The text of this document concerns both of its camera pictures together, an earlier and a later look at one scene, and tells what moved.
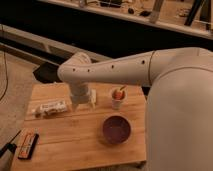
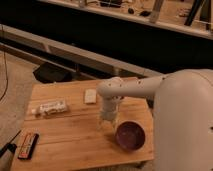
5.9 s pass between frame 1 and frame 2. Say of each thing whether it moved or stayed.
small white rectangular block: stayed
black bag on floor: stayed
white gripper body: moved
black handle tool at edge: stayed
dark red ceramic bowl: moved
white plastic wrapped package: stayed
